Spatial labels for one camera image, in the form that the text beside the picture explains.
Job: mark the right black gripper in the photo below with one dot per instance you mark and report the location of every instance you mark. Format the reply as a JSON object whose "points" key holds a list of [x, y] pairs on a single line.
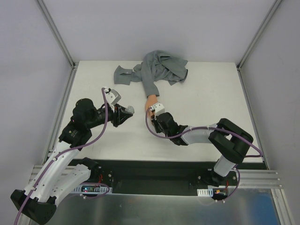
{"points": [[155, 120]]}

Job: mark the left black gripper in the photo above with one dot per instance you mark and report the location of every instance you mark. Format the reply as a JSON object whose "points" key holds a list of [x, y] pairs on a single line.
{"points": [[117, 115]]}

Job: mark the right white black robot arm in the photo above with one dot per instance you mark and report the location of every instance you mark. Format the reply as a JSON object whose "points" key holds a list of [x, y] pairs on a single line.
{"points": [[230, 140]]}

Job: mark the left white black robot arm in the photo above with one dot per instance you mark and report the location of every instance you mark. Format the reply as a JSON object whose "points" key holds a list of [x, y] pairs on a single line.
{"points": [[40, 199]]}

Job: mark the mannequin hand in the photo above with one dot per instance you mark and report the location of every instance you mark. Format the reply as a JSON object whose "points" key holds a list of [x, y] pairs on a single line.
{"points": [[151, 100]]}

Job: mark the grey crumpled shirt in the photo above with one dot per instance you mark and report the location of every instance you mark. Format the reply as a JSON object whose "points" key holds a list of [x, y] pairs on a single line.
{"points": [[156, 65]]}

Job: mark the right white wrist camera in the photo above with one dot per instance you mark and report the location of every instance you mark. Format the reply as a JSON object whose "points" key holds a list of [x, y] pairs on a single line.
{"points": [[157, 109]]}

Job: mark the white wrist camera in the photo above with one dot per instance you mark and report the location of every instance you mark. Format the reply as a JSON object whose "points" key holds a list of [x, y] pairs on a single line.
{"points": [[157, 109], [112, 97]]}

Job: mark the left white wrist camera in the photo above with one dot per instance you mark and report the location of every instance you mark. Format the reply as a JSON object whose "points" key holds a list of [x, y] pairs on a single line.
{"points": [[112, 97]]}

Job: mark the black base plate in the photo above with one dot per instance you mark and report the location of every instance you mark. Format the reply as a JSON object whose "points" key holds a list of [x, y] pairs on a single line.
{"points": [[152, 177]]}

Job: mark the left aluminium frame post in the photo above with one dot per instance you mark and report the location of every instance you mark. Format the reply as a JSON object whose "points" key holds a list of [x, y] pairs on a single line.
{"points": [[55, 32]]}

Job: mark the aluminium frame post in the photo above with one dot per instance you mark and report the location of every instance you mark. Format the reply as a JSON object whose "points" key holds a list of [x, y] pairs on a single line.
{"points": [[55, 32], [267, 19]]}

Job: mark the right aluminium frame post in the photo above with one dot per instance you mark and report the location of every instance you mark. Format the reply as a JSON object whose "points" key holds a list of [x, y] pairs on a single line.
{"points": [[267, 19]]}

